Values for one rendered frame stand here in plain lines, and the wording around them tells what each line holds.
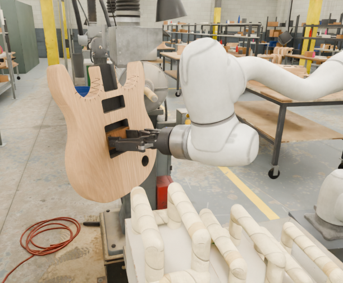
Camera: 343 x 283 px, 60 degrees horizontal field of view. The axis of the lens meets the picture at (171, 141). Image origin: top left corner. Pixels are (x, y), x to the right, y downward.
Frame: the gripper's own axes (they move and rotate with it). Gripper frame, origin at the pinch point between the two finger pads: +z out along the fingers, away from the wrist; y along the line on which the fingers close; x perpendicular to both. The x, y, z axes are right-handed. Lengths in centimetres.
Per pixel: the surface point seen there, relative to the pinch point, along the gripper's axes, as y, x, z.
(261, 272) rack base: -7, -27, -44
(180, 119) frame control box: 66, -11, 21
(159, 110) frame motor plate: 64, -6, 32
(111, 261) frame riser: 36, -91, 62
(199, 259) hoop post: -25.7, -11.8, -39.6
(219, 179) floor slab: 206, -114, 73
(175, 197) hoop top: -17.1, -6.1, -30.1
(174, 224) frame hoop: -14.3, -14.7, -26.9
